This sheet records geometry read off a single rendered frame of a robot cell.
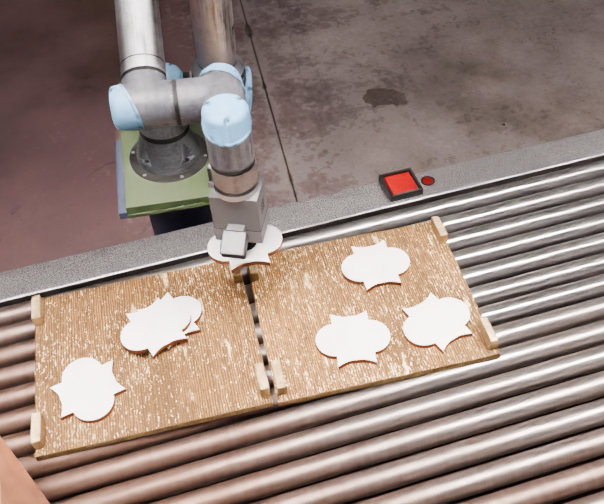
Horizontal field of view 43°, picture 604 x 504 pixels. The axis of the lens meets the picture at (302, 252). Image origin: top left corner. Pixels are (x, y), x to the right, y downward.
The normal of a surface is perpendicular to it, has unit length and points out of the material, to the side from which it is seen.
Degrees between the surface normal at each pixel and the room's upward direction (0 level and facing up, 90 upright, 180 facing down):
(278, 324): 0
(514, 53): 0
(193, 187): 3
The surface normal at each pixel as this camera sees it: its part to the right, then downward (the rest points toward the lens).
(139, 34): 0.14, -0.33
